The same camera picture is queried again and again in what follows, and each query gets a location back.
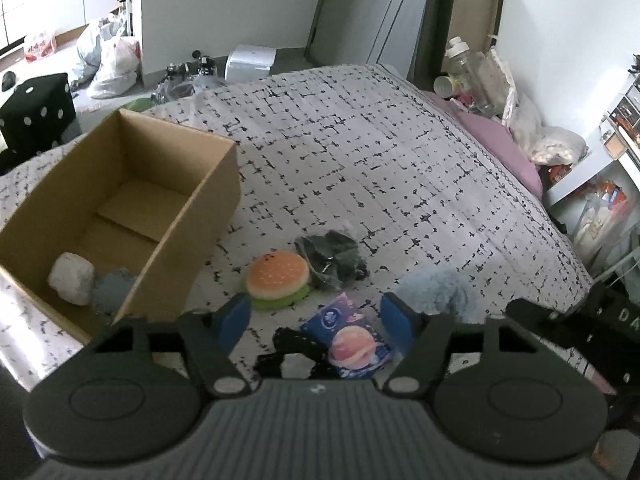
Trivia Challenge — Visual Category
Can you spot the plastic bag under desk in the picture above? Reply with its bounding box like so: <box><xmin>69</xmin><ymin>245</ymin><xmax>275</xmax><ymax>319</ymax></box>
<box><xmin>572</xmin><ymin>180</ymin><xmax>633</xmax><ymax>261</ymax></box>

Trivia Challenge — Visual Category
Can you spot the grey-blue fluffy toy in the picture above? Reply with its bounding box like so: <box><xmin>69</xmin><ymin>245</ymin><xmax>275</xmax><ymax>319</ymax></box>
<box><xmin>91</xmin><ymin>270</ymin><xmax>138</xmax><ymax>316</ymax></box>

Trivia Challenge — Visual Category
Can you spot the white bedside shelf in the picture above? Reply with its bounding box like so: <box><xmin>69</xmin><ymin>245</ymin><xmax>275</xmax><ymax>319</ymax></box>
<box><xmin>542</xmin><ymin>67</ymin><xmax>640</xmax><ymax>211</ymax></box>

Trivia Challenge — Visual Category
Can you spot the black dice ottoman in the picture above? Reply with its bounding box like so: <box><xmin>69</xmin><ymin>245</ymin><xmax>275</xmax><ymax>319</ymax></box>
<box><xmin>0</xmin><ymin>73</ymin><xmax>76</xmax><ymax>153</ymax></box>

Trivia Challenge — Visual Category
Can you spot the black camera tripod gear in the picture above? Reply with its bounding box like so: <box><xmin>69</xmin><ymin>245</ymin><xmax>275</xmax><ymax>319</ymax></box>
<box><xmin>152</xmin><ymin>50</ymin><xmax>221</xmax><ymax>106</ymax></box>

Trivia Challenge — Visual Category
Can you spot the black cord bundle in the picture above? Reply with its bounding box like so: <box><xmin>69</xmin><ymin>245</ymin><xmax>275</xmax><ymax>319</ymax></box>
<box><xmin>256</xmin><ymin>327</ymin><xmax>337</xmax><ymax>380</ymax></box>

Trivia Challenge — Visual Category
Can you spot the red and white plastic bag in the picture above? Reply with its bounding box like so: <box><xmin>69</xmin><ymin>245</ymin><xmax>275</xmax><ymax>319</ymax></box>
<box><xmin>23</xmin><ymin>29</ymin><xmax>57</xmax><ymax>63</ymax></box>

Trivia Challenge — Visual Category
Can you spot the grey door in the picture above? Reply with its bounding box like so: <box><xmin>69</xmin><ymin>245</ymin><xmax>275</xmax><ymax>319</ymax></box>
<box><xmin>306</xmin><ymin>0</ymin><xmax>436</xmax><ymax>68</ymax></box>

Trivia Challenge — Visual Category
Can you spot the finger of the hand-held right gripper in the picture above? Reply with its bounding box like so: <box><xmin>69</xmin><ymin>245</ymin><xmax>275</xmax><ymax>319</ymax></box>
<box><xmin>505</xmin><ymin>298</ymin><xmax>592</xmax><ymax>349</ymax></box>

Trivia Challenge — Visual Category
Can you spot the desktop drawer organizer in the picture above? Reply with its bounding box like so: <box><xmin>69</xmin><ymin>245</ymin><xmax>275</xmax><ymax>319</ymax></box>
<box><xmin>602</xmin><ymin>72</ymin><xmax>640</xmax><ymax>148</ymax></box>

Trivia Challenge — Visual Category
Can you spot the burger plush toy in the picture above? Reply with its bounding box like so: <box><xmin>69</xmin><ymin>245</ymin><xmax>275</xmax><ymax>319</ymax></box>
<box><xmin>243</xmin><ymin>252</ymin><xmax>311</xmax><ymax>310</ymax></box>

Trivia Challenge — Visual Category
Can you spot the clear plastic bag with contents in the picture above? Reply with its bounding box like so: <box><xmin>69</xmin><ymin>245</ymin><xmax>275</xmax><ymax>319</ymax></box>
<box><xmin>505</xmin><ymin>92</ymin><xmax>588</xmax><ymax>166</ymax></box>

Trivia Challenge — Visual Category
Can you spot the brown cardboard box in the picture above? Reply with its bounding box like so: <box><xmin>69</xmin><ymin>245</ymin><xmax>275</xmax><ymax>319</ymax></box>
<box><xmin>0</xmin><ymin>108</ymin><xmax>242</xmax><ymax>345</ymax></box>

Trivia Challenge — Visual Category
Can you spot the white plush toy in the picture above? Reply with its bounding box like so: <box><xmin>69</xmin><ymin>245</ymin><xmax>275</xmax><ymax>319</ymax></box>
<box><xmin>48</xmin><ymin>252</ymin><xmax>96</xmax><ymax>306</ymax></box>

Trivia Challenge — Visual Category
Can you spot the grey plastic bag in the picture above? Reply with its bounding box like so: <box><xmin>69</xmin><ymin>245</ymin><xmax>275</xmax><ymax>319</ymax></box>
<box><xmin>76</xmin><ymin>17</ymin><xmax>130</xmax><ymax>81</ymax></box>

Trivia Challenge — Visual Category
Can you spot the white patterned bag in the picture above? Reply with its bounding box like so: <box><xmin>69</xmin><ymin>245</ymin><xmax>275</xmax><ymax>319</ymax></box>
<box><xmin>482</xmin><ymin>47</ymin><xmax>518</xmax><ymax>126</ymax></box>

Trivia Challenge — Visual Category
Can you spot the pink pillow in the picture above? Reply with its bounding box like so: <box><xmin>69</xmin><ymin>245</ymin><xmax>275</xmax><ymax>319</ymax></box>
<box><xmin>425</xmin><ymin>91</ymin><xmax>545</xmax><ymax>198</ymax></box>

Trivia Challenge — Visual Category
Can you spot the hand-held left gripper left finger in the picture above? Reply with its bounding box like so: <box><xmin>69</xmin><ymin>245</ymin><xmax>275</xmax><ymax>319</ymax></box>
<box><xmin>90</xmin><ymin>294</ymin><xmax>252</xmax><ymax>398</ymax></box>

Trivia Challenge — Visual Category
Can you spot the blue tissue packet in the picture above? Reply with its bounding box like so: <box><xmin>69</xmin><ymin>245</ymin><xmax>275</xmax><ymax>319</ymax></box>
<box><xmin>301</xmin><ymin>294</ymin><xmax>392</xmax><ymax>380</ymax></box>

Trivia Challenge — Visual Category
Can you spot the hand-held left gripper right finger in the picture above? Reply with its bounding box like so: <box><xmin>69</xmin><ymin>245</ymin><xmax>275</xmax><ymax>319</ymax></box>
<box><xmin>381</xmin><ymin>292</ymin><xmax>541</xmax><ymax>396</ymax></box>

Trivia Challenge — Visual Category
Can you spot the white box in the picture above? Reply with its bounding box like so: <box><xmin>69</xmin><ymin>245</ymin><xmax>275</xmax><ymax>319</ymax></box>
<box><xmin>225</xmin><ymin>45</ymin><xmax>278</xmax><ymax>81</ymax></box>

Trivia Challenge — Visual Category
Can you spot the white red-printed plastic bag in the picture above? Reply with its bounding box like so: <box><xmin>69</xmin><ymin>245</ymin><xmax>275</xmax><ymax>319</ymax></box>
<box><xmin>87</xmin><ymin>36</ymin><xmax>142</xmax><ymax>100</ymax></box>

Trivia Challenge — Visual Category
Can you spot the light blue fluffy toy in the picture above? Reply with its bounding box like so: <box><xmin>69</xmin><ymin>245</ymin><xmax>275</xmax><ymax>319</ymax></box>
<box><xmin>395</xmin><ymin>267</ymin><xmax>480</xmax><ymax>323</ymax></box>

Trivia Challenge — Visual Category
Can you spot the dark green cloth bundle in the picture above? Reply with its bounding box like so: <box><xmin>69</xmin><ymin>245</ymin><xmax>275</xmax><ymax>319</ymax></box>
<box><xmin>294</xmin><ymin>231</ymin><xmax>370</xmax><ymax>291</ymax></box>

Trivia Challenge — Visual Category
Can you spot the clear water bottle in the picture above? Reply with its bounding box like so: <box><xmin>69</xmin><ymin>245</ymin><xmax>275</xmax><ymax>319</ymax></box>
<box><xmin>445</xmin><ymin>36</ymin><xmax>493</xmax><ymax>116</ymax></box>

